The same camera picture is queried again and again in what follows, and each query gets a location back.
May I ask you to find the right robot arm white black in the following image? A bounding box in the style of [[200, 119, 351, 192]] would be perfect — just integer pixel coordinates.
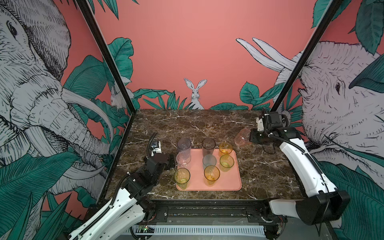
[[249, 109, 351, 225]]

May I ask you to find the dark brown glass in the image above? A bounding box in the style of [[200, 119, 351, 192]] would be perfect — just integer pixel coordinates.
[[202, 138, 216, 157]]

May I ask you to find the left black frame post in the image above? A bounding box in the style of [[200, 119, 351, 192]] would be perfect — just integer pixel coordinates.
[[76, 0, 137, 115]]

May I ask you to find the pink square tray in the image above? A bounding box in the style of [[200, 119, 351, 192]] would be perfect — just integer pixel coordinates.
[[184, 149, 242, 191]]

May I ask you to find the white perforated strip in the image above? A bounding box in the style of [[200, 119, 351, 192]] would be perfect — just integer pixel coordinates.
[[132, 225, 266, 237]]

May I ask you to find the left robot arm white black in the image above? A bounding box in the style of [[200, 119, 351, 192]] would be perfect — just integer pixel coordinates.
[[67, 153, 176, 240]]

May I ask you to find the pink glass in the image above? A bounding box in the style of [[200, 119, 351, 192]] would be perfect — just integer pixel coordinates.
[[235, 128, 251, 147]]

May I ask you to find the clear short glass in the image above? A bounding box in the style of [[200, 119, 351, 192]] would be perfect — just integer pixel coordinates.
[[176, 152, 192, 168]]

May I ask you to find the orange yellow glass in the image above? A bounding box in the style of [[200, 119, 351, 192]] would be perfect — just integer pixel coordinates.
[[219, 142, 233, 157]]

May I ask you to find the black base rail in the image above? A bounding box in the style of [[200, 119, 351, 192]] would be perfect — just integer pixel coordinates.
[[143, 198, 326, 224]]

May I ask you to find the black frame post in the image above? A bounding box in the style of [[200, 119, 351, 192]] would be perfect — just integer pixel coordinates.
[[76, 0, 137, 115], [271, 0, 343, 112]]

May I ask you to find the right black frame post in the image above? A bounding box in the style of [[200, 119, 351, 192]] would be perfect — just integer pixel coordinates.
[[271, 0, 343, 112]]

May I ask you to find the clear bluish tall glass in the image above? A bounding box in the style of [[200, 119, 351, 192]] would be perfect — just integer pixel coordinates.
[[177, 137, 192, 159]]

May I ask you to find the tall yellow glass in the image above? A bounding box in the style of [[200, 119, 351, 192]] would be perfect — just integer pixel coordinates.
[[204, 165, 221, 187]]

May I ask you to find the frosted teal glass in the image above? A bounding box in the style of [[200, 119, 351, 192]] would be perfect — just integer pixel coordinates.
[[203, 155, 217, 169]]

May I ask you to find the light green glass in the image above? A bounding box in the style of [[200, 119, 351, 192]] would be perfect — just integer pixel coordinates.
[[220, 155, 235, 172], [174, 168, 191, 190]]

